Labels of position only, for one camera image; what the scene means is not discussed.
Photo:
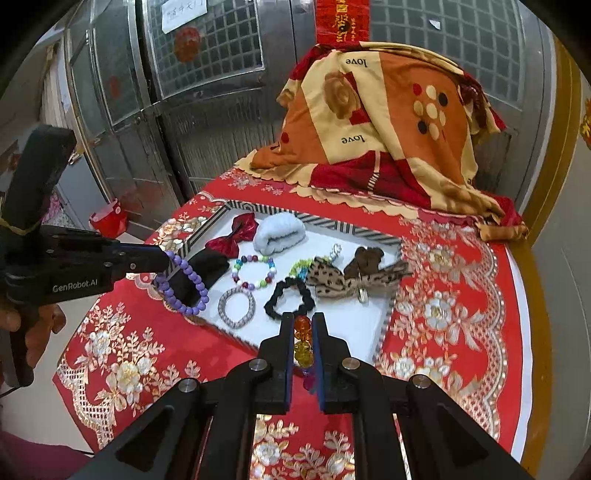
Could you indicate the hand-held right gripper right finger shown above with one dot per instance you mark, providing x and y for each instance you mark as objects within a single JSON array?
[{"x": 319, "y": 369}]

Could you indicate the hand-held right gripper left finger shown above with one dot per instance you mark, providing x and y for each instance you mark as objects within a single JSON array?
[{"x": 288, "y": 369}]

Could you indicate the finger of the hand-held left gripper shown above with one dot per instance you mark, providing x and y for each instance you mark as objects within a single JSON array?
[{"x": 143, "y": 258}]

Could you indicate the striped rim white tray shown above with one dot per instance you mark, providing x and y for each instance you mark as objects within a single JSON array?
[{"x": 332, "y": 318}]

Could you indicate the red satin bow hair clip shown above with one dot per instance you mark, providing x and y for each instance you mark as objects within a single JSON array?
[{"x": 240, "y": 227}]

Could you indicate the person's left hand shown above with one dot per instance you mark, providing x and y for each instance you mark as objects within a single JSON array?
[{"x": 44, "y": 327}]

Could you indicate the red bag on floor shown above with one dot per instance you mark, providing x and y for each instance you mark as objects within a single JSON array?
[{"x": 110, "y": 219}]

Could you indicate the black scrunchie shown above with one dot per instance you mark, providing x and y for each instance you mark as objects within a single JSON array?
[{"x": 272, "y": 305}]

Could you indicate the leopard print bow clip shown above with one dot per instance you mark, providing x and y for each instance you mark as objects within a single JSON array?
[{"x": 328, "y": 277}]

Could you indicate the brown bow clip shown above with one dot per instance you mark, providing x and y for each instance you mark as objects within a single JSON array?
[{"x": 364, "y": 263}]

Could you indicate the red floral tablecloth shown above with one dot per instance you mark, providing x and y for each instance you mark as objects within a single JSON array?
[{"x": 438, "y": 369}]

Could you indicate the light blue scrunchie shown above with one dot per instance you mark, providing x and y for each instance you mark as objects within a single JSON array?
[{"x": 281, "y": 233}]

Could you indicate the metal door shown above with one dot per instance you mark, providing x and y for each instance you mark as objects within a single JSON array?
[{"x": 221, "y": 115}]

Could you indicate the person's maroon clothing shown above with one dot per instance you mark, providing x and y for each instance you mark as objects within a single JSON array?
[{"x": 37, "y": 459}]

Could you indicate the red round door sticker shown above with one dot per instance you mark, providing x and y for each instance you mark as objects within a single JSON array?
[{"x": 187, "y": 44}]

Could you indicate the orange patterned blanket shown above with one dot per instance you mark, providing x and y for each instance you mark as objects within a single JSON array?
[{"x": 392, "y": 138}]

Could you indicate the white paper note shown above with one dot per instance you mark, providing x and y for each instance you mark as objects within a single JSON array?
[{"x": 184, "y": 14}]

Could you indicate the red door banner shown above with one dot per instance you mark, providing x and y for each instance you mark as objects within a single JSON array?
[{"x": 344, "y": 21}]

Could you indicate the red wall decoration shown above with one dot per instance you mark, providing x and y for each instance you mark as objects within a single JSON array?
[{"x": 586, "y": 122}]

